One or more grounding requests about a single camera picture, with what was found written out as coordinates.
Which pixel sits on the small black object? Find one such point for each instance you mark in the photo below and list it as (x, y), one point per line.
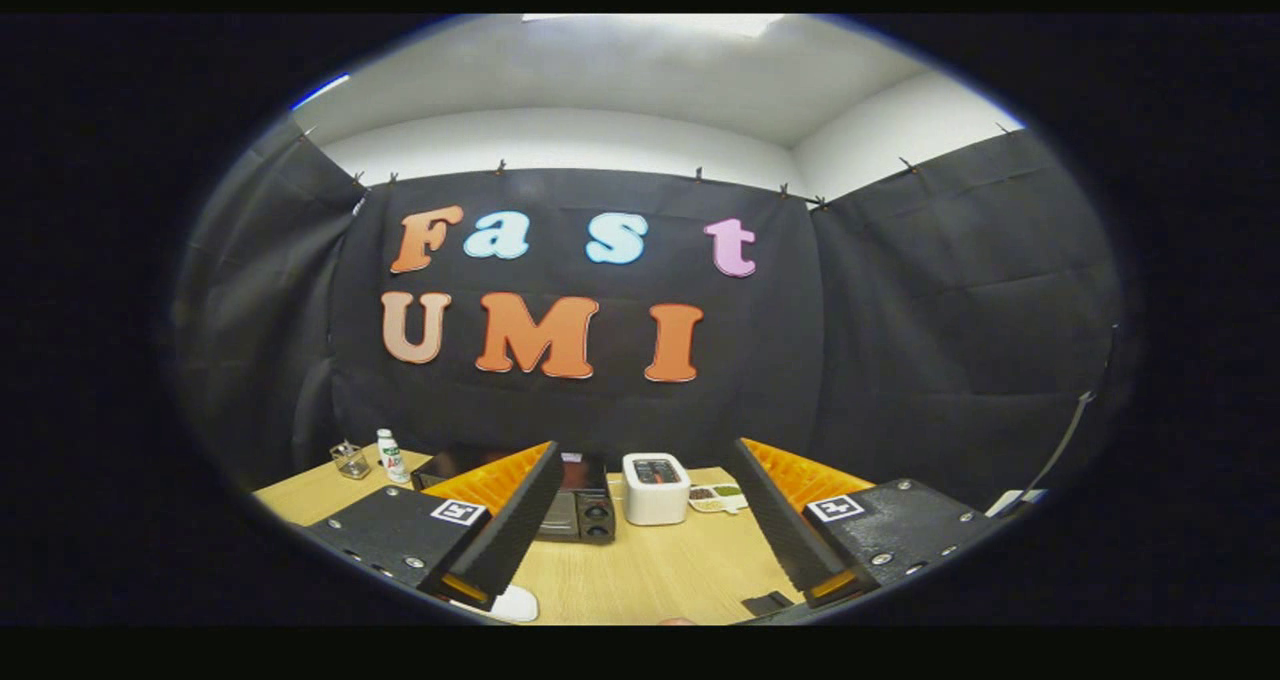
(768, 604)

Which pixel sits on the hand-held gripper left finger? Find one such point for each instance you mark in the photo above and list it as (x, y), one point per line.
(515, 525)

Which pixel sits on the black toaster oven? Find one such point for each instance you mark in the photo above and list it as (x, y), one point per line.
(592, 515)

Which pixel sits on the white pop-up toaster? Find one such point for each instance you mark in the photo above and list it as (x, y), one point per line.
(655, 500)

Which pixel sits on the white square plate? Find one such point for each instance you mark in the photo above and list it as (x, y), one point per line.
(515, 605)

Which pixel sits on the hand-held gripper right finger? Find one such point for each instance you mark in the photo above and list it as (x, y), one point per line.
(775, 520)

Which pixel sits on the white bottle green label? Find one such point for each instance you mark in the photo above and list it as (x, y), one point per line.
(392, 458)

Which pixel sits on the white device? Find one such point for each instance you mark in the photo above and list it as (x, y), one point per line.
(1012, 503)

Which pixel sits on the small white snack dish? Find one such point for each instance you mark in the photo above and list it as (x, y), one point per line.
(715, 500)

